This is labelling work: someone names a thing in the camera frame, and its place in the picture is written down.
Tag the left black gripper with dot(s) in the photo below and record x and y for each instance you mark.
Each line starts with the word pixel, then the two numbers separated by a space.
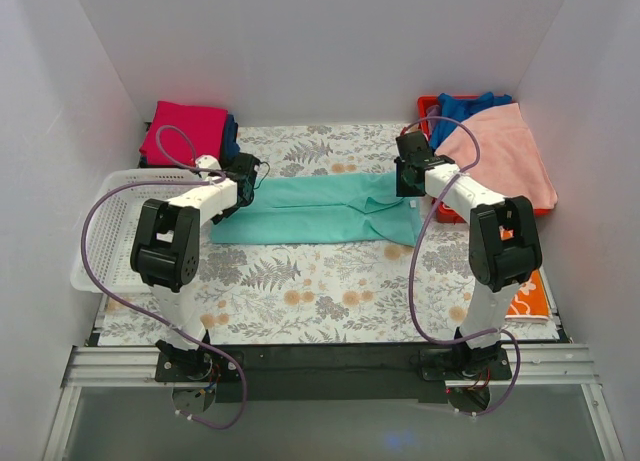
pixel 248 182

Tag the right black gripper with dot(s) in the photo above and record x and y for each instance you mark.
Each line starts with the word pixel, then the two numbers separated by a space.
pixel 407 176

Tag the teal t shirt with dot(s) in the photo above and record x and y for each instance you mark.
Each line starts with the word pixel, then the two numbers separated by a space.
pixel 329 209

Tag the white plastic basket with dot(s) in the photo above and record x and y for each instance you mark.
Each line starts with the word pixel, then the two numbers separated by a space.
pixel 111 232

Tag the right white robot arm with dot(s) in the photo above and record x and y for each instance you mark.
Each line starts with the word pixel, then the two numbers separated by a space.
pixel 503 252

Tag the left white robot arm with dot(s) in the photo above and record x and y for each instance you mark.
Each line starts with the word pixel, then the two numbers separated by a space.
pixel 166 246

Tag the blue folded t shirt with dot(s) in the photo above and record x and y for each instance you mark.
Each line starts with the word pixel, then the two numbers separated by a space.
pixel 229 147

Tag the blue crumpled t shirt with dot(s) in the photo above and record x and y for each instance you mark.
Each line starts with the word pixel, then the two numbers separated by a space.
pixel 460 110

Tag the red plastic tray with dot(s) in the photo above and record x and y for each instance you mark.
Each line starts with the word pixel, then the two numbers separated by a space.
pixel 427 104

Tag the magenta folded t shirt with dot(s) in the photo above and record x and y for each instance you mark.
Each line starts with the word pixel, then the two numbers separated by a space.
pixel 191 131

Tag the pink towel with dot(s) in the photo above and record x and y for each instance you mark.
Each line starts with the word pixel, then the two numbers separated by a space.
pixel 509 161

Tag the black folded t shirt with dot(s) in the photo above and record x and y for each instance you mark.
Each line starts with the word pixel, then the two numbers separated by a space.
pixel 145 163

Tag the floral table mat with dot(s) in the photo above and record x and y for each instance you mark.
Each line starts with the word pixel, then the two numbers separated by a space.
pixel 374 291

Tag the orange floral towel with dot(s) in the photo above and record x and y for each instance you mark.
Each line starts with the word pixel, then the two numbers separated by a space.
pixel 530 304

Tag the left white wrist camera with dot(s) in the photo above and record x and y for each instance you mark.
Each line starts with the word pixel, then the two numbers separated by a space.
pixel 207 164

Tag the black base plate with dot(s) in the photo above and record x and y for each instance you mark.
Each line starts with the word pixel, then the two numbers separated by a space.
pixel 329 372

